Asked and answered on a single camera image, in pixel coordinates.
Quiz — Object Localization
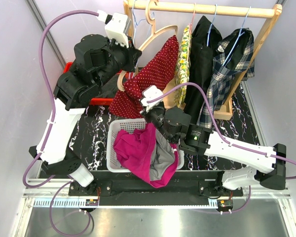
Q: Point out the red polka dot skirt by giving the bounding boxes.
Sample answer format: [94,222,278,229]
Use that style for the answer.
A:
[109,35,179,119]

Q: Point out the wooden hanger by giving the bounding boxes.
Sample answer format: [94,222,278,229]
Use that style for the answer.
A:
[117,0,178,91]

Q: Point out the magenta skirt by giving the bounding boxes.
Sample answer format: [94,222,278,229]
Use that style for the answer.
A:
[113,123,179,188]

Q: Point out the lemon print skirt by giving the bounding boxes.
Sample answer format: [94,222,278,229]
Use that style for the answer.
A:
[174,24,192,107]

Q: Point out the light blue wire hanger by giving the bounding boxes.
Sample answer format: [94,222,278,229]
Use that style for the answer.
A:
[132,0,156,50]

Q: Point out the pink wire hanger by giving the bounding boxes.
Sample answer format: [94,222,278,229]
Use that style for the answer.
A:
[189,3,196,33]

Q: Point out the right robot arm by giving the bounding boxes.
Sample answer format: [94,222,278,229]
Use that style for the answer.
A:
[140,102,286,196]

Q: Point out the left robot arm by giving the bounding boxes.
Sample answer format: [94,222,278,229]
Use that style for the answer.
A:
[29,35,142,196]

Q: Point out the black skirt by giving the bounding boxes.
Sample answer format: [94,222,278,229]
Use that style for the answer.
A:
[184,16,222,124]

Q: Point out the blue hanger of black skirt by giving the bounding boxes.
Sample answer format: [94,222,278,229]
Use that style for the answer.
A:
[206,4,218,47]

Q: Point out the plaid skirt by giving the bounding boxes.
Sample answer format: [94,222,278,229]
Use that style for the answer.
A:
[196,28,256,129]

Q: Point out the blue hanger of plaid skirt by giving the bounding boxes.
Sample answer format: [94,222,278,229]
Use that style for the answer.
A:
[223,6,251,66]

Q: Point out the wooden clothes rack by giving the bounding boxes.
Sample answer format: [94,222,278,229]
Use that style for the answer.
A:
[123,0,283,121]

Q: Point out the dark grey garment in bin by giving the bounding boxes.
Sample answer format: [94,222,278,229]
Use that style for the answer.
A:
[96,74,119,98]

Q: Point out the white plastic basket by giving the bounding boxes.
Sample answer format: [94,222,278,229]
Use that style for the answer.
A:
[106,119,185,173]

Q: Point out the red plastic bin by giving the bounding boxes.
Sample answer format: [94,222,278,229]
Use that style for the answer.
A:
[63,62,113,106]

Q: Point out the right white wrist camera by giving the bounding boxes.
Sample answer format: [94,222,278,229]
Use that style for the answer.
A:
[140,85,163,112]

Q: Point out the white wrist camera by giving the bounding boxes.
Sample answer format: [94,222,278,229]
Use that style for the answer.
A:
[140,85,163,112]
[97,10,131,48]

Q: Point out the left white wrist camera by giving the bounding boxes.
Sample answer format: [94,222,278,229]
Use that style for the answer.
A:
[97,10,131,48]

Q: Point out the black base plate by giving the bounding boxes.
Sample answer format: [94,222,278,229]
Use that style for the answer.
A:
[64,171,248,208]

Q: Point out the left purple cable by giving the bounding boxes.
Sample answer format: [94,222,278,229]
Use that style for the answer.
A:
[23,9,100,235]

